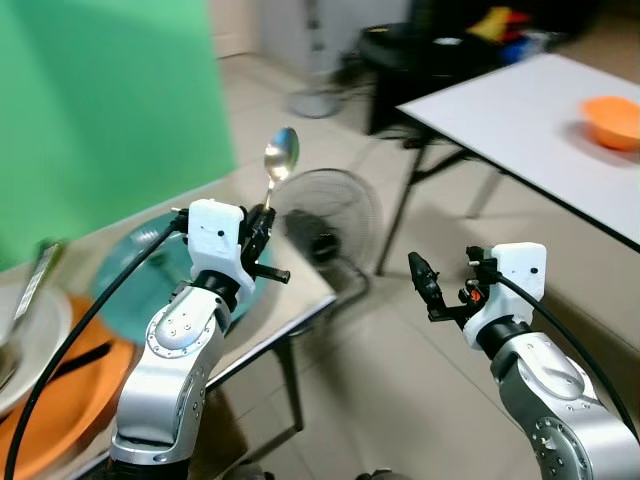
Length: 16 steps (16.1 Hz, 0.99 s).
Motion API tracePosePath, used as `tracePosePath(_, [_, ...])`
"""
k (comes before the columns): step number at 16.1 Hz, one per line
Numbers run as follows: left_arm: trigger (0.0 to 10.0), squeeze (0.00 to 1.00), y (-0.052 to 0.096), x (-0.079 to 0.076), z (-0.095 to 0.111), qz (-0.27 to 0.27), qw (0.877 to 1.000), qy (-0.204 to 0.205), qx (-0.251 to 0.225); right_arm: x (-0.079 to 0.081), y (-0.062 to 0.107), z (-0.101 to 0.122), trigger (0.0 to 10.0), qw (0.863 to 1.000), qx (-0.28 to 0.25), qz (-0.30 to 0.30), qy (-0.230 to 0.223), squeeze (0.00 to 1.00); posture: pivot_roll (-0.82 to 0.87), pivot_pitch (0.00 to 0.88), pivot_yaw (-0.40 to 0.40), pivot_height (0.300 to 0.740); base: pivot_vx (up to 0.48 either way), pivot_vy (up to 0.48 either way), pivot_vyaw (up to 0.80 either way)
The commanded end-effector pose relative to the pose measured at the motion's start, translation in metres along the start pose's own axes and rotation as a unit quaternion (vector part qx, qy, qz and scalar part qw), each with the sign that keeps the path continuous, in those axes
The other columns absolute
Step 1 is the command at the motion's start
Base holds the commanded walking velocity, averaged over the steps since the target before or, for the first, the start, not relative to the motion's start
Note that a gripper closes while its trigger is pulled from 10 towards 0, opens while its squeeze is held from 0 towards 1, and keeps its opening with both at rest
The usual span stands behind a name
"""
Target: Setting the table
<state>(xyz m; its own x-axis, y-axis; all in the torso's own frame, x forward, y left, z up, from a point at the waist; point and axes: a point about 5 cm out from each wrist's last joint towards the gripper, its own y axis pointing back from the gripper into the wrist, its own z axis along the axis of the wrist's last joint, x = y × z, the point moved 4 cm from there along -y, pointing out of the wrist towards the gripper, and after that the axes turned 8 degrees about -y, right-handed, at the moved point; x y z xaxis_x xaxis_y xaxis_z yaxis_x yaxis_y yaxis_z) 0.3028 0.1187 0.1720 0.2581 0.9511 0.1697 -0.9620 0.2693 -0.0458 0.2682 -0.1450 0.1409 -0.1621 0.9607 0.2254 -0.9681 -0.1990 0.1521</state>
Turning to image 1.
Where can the silver metal spoon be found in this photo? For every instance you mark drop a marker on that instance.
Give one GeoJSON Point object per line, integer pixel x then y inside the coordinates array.
{"type": "Point", "coordinates": [281, 152]}

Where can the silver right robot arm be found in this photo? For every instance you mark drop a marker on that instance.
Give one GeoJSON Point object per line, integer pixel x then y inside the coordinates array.
{"type": "Point", "coordinates": [560, 410]}

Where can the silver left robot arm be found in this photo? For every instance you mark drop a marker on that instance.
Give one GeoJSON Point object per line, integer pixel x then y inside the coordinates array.
{"type": "Point", "coordinates": [175, 370]}

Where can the beige table with black legs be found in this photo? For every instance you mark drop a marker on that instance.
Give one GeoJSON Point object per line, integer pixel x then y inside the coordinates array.
{"type": "Point", "coordinates": [300, 300]}

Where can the black floor fan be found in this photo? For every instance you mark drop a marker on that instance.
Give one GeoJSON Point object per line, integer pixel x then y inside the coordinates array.
{"type": "Point", "coordinates": [325, 235]}

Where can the grey round stand base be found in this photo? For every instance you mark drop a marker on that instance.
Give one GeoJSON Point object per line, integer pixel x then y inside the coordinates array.
{"type": "Point", "coordinates": [316, 102]}

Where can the teal round plate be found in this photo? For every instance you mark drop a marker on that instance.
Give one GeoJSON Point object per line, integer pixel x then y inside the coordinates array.
{"type": "Point", "coordinates": [130, 285]}

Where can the white table with black legs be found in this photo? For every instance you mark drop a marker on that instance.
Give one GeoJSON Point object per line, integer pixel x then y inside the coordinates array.
{"type": "Point", "coordinates": [530, 125]}

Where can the green backdrop screen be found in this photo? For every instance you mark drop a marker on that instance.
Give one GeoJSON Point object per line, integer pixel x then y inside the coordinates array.
{"type": "Point", "coordinates": [100, 110]}

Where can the black chair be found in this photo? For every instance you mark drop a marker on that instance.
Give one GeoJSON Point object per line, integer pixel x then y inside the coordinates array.
{"type": "Point", "coordinates": [420, 65]}

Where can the silver metal utensil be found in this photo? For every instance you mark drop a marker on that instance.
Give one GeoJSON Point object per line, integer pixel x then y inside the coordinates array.
{"type": "Point", "coordinates": [33, 290]}

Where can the orange plastic bowl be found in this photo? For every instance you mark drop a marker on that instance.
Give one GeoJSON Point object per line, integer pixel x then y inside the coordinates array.
{"type": "Point", "coordinates": [615, 120]}

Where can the white round plate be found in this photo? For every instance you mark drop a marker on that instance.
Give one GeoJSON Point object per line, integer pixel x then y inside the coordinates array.
{"type": "Point", "coordinates": [35, 345]}

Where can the orange round plate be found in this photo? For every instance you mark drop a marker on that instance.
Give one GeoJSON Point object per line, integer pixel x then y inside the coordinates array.
{"type": "Point", "coordinates": [70, 405]}

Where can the yellow toy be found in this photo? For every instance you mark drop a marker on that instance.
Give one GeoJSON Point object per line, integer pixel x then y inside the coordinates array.
{"type": "Point", "coordinates": [490, 24]}

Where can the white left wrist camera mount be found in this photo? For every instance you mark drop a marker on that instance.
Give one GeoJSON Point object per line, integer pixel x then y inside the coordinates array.
{"type": "Point", "coordinates": [213, 238]}

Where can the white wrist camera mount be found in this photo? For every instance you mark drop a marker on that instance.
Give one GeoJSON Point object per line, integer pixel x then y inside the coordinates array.
{"type": "Point", "coordinates": [516, 280]}
{"type": "Point", "coordinates": [213, 238]}

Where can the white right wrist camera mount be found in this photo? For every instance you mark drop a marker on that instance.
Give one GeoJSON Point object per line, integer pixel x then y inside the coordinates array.
{"type": "Point", "coordinates": [516, 280]}

